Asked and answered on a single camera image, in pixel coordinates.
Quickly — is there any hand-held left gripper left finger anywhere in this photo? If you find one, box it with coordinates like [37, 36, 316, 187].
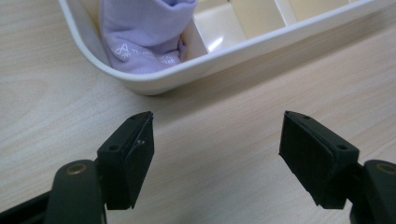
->
[96, 110, 156, 211]

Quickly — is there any white divided storage box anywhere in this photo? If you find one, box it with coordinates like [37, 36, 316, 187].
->
[57, 0, 396, 97]

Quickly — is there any lavender sock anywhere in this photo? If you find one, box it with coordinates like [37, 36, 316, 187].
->
[98, 0, 199, 76]

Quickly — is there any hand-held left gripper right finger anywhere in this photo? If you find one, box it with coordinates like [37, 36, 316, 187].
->
[277, 109, 361, 210]

